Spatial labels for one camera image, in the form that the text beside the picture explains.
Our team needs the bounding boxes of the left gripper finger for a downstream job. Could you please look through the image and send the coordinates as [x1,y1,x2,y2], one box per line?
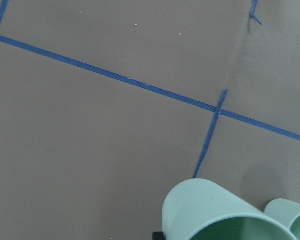
[152,231,164,240]

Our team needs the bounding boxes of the mint green cup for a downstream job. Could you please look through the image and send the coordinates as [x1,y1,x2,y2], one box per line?
[162,178,296,240]
[264,198,300,240]

